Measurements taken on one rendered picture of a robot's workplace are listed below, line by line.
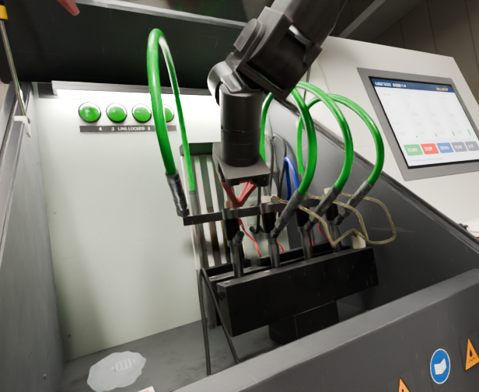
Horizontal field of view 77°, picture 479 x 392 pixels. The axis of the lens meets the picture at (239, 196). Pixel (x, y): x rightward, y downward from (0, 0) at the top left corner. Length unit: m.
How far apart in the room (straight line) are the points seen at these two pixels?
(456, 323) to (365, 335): 0.16
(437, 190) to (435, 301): 0.53
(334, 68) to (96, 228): 0.73
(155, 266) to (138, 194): 0.18
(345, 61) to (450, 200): 0.47
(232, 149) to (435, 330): 0.34
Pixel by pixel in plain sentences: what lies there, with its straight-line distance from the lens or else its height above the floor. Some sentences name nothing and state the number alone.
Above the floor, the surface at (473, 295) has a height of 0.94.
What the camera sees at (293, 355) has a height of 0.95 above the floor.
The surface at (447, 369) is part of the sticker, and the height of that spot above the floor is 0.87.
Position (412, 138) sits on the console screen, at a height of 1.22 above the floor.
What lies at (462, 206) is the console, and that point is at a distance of 1.02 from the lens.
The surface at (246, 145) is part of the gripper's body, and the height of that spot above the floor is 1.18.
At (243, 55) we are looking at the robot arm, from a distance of 0.38.
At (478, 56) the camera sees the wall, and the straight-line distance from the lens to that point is 2.36.
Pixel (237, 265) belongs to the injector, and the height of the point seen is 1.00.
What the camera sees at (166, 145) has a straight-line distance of 0.38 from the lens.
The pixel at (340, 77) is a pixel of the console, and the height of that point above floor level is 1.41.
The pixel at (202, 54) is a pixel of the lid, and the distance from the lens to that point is 0.87.
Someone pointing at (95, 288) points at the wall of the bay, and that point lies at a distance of 0.79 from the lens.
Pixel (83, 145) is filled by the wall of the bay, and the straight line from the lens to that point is 0.80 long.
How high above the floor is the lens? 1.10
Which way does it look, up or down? 3 degrees up
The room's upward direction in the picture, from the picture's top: 8 degrees counter-clockwise
